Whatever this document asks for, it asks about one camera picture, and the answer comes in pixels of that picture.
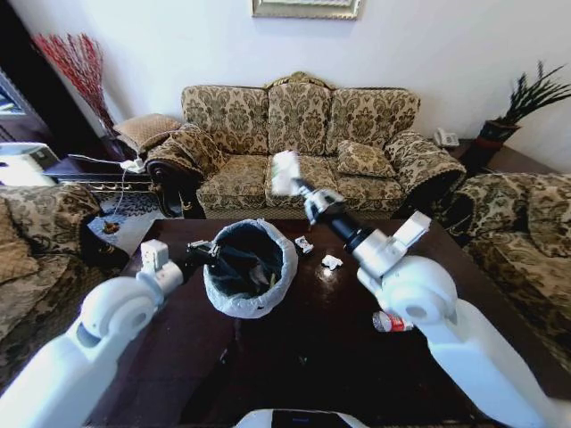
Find white paper carton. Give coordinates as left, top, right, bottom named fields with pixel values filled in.
left=266, top=150, right=302, bottom=197

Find trash bin with white liner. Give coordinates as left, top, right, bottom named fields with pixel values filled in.
left=203, top=218, right=299, bottom=318

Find dark trash inside bin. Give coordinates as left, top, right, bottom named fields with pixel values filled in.
left=213, top=249, right=280, bottom=296

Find floral three-seat sofa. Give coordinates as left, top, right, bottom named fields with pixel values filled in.
left=145, top=70, right=468, bottom=220

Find floral square cushion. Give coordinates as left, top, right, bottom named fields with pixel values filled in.
left=335, top=140, right=398, bottom=179

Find patterned blue floor rug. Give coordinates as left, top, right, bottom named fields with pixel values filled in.
left=86, top=190, right=160, bottom=260

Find clear bottle with red label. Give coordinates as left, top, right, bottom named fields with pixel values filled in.
left=372, top=310, right=417, bottom=333

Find dark wooden side table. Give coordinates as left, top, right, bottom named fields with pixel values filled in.
left=445, top=137, right=571, bottom=180
left=46, top=153, right=155, bottom=193

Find white desk telephone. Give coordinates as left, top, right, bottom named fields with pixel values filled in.
left=434, top=128, right=461, bottom=149

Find floral armchair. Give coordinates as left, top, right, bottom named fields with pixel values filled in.
left=444, top=171, right=571, bottom=360
left=0, top=182, right=122, bottom=390

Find pale framed picture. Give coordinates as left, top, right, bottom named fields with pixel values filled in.
left=251, top=0, right=364, bottom=21

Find dark red plant pot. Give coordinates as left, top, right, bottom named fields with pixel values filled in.
left=474, top=119, right=523, bottom=155

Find white robot front shell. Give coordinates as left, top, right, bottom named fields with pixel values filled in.
left=233, top=407, right=359, bottom=428

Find white box appliance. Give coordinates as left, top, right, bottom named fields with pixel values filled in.
left=0, top=142, right=62, bottom=187

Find red decorative branches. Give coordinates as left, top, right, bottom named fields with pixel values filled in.
left=33, top=32, right=118, bottom=136

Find green spiky plant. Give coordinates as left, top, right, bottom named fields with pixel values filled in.
left=496, top=60, right=571, bottom=127

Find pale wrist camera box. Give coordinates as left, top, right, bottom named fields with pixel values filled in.
left=314, top=191, right=346, bottom=215

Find white power cable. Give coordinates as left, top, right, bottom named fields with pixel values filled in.
left=66, top=153, right=148, bottom=220

